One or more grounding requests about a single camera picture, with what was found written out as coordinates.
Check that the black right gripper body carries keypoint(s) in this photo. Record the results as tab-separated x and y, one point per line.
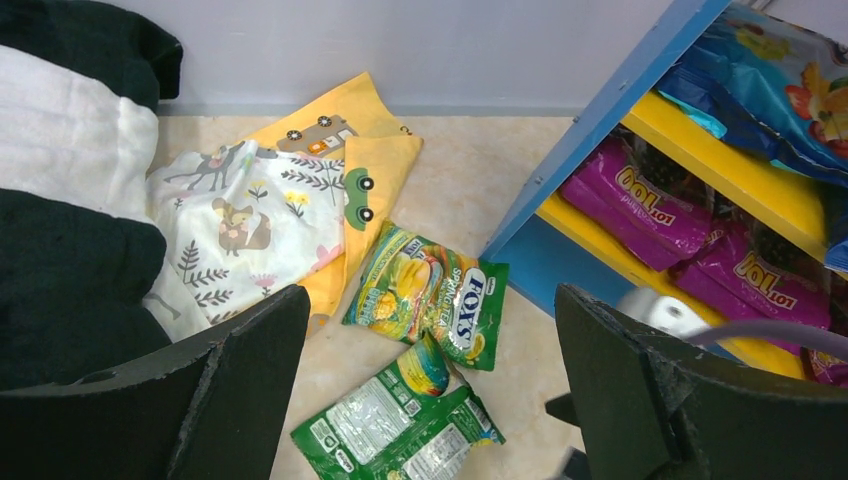
574	464

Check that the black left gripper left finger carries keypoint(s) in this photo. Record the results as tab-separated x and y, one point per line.
211	406

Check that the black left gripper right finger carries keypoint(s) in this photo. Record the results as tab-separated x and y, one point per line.
650	406

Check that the purple candy bag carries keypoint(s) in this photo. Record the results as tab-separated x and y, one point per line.
824	368
731	278
658	228

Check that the blue yellow pink shelf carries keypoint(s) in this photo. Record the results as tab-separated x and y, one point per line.
711	171

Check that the green yellow candy bag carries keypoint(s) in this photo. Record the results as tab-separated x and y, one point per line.
413	287

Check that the blue candy bag middle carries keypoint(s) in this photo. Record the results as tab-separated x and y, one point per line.
770	87

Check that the yellow white printed cloth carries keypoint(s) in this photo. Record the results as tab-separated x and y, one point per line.
299	202

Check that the black white checkered pillow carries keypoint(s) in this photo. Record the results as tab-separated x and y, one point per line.
80	85

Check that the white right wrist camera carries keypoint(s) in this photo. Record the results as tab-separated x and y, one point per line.
661	312

